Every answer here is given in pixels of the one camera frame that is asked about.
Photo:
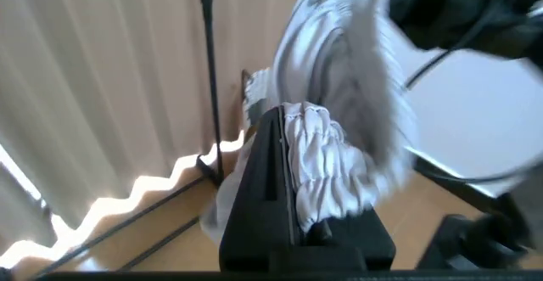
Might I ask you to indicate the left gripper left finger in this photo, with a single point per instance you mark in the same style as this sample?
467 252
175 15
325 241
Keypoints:
263 196

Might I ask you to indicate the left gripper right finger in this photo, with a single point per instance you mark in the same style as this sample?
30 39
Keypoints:
365 234

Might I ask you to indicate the pale grey shorts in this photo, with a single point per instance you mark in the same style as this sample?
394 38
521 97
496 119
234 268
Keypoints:
326 166

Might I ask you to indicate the black clothes rack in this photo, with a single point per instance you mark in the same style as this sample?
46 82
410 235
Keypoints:
211 81

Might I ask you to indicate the beige curtain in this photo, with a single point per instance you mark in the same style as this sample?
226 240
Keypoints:
106 81

